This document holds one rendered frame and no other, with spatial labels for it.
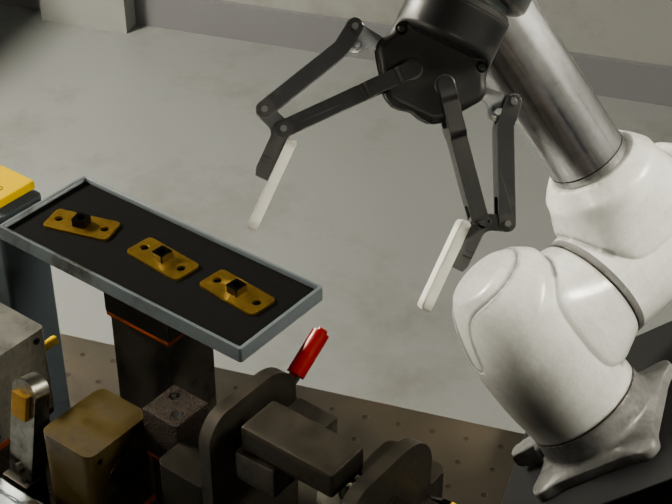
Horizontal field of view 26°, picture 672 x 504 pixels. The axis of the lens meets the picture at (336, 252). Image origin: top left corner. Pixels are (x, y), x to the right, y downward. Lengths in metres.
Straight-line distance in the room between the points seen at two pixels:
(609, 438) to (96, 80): 2.91
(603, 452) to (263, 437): 0.57
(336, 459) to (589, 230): 0.57
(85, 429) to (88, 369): 0.68
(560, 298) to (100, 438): 0.57
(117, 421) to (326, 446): 0.29
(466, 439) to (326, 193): 1.86
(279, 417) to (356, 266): 2.23
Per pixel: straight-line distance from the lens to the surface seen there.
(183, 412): 1.53
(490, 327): 1.74
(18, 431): 1.62
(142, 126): 4.20
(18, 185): 1.80
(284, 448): 1.35
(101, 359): 2.24
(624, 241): 1.78
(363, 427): 2.10
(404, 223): 3.75
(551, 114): 1.73
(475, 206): 1.04
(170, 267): 1.62
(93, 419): 1.56
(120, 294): 1.60
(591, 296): 1.77
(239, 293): 1.57
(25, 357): 1.64
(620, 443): 1.80
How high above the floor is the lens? 2.11
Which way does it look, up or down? 35 degrees down
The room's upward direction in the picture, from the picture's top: straight up
